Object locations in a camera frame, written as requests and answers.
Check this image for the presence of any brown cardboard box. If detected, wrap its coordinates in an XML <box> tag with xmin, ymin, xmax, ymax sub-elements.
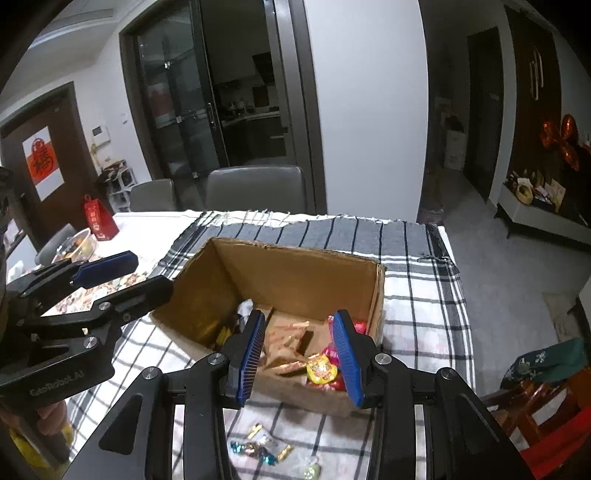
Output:
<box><xmin>151</xmin><ymin>237</ymin><xmax>386</xmax><ymax>418</ymax></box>

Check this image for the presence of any red and white door poster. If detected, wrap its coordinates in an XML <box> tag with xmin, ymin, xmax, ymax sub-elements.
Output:
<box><xmin>22</xmin><ymin>127</ymin><xmax>63</xmax><ymax>201</ymax></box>

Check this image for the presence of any white paper bag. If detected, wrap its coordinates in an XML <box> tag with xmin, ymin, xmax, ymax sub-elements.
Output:
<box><xmin>443</xmin><ymin>129</ymin><xmax>467</xmax><ymax>171</ymax></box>

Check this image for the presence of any pink snack packet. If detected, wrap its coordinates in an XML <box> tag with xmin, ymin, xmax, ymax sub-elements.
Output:
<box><xmin>322</xmin><ymin>346</ymin><xmax>345</xmax><ymax>393</ymax></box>

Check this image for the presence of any green cloth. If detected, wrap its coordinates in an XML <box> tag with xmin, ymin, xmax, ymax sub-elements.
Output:
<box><xmin>501</xmin><ymin>337</ymin><xmax>589</xmax><ymax>388</ymax></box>

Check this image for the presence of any small white shelf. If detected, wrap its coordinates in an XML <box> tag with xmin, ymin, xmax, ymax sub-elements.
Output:
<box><xmin>99</xmin><ymin>159</ymin><xmax>134</xmax><ymax>213</ymax></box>

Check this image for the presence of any red gift bag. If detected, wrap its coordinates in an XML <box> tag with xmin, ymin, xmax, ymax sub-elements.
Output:
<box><xmin>83</xmin><ymin>194</ymin><xmax>118</xmax><ymax>242</ymax></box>

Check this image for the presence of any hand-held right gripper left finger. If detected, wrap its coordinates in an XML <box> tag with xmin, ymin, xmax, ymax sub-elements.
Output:
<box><xmin>62</xmin><ymin>308</ymin><xmax>267</xmax><ymax>480</ymax></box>

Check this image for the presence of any red foil balloon bunch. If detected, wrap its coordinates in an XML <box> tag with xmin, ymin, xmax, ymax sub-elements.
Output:
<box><xmin>540</xmin><ymin>114</ymin><xmax>583</xmax><ymax>172</ymax></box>

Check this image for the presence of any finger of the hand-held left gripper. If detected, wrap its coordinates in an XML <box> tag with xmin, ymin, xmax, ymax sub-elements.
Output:
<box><xmin>39</xmin><ymin>275</ymin><xmax>175</xmax><ymax>352</ymax></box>
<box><xmin>7</xmin><ymin>250</ymin><xmax>139</xmax><ymax>305</ymax></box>

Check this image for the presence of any wooden chair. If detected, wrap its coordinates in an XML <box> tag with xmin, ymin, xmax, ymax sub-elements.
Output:
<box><xmin>480</xmin><ymin>374</ymin><xmax>583</xmax><ymax>446</ymax></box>

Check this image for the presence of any white basket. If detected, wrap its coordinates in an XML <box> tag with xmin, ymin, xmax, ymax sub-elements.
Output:
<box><xmin>53</xmin><ymin>228</ymin><xmax>98</xmax><ymax>264</ymax></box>

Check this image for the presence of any dark wardrobe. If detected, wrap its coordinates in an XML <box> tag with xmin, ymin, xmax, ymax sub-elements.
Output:
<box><xmin>505</xmin><ymin>4</ymin><xmax>564</xmax><ymax>176</ymax></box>

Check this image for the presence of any person's left hand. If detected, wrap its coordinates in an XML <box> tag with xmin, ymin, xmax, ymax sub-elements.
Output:
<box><xmin>34</xmin><ymin>401</ymin><xmax>70</xmax><ymax>437</ymax></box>

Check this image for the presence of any plaid tablecloth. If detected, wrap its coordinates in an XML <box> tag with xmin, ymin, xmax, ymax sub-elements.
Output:
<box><xmin>65</xmin><ymin>210</ymin><xmax>476</xmax><ymax>480</ymax></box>

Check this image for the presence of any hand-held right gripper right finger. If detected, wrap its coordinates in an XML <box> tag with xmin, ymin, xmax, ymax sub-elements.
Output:
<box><xmin>329</xmin><ymin>309</ymin><xmax>536</xmax><ymax>480</ymax></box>

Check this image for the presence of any yellow orange snack packet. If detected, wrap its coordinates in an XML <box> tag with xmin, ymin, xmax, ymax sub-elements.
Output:
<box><xmin>305</xmin><ymin>353</ymin><xmax>338</xmax><ymax>385</ymax></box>

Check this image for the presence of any white sideboard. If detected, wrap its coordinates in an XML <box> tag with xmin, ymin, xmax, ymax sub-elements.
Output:
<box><xmin>496</xmin><ymin>185</ymin><xmax>591</xmax><ymax>252</ymax></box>

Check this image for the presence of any glass sliding door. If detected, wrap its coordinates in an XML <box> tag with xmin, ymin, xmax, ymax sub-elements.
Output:
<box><xmin>119</xmin><ymin>0</ymin><xmax>326</xmax><ymax>213</ymax></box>

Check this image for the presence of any red plastic stool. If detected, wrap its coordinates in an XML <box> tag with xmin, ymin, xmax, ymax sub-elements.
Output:
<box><xmin>519</xmin><ymin>374</ymin><xmax>591</xmax><ymax>480</ymax></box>

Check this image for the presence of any dark door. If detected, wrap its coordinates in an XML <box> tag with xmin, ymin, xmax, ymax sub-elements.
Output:
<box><xmin>466</xmin><ymin>25</ymin><xmax>504</xmax><ymax>204</ymax></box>

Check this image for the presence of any brown wooden door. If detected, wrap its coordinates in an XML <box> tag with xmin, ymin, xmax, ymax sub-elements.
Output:
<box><xmin>0</xmin><ymin>82</ymin><xmax>100</xmax><ymax>250</ymax></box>

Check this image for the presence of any wide grey chair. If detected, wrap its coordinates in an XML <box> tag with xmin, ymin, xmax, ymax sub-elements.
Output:
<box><xmin>205</xmin><ymin>165</ymin><xmax>308</xmax><ymax>214</ymax></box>

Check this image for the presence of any gold snack packet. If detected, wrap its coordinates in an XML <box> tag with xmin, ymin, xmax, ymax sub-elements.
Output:
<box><xmin>264</xmin><ymin>318</ymin><xmax>315</xmax><ymax>376</ymax></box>

